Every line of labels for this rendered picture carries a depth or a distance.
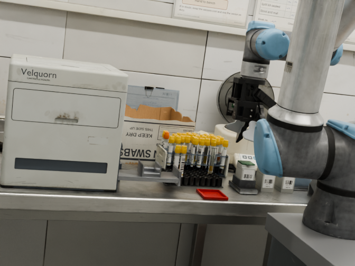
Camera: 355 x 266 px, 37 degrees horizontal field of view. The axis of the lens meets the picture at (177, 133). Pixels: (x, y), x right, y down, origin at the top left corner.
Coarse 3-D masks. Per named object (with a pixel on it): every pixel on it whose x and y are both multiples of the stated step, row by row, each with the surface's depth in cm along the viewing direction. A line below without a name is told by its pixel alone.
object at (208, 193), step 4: (200, 192) 141; (204, 192) 143; (208, 192) 144; (212, 192) 144; (216, 192) 145; (220, 192) 144; (204, 196) 137; (208, 196) 138; (212, 196) 138; (216, 196) 141; (220, 196) 141; (224, 196) 141; (224, 200) 139
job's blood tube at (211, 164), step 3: (213, 150) 152; (213, 153) 152; (213, 156) 152; (210, 159) 153; (213, 159) 152; (210, 162) 153; (213, 162) 153; (210, 165) 153; (213, 165) 153; (210, 168) 153; (210, 171) 153; (210, 174) 153
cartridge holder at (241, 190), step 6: (234, 180) 152; (240, 180) 148; (246, 180) 148; (252, 180) 149; (234, 186) 151; (240, 186) 148; (246, 186) 149; (252, 186) 149; (240, 192) 147; (246, 192) 147; (252, 192) 148
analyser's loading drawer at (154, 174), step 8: (144, 168) 141; (152, 168) 142; (160, 168) 137; (176, 168) 141; (120, 176) 134; (128, 176) 135; (136, 176) 136; (144, 176) 136; (152, 176) 137; (160, 176) 138; (168, 176) 140; (176, 176) 141; (176, 184) 140
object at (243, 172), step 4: (240, 164) 149; (236, 168) 152; (240, 168) 149; (244, 168) 148; (248, 168) 148; (252, 168) 149; (236, 172) 152; (240, 172) 149; (244, 172) 148; (248, 172) 148; (252, 172) 149; (240, 176) 149; (244, 176) 148; (248, 176) 149; (252, 176) 149
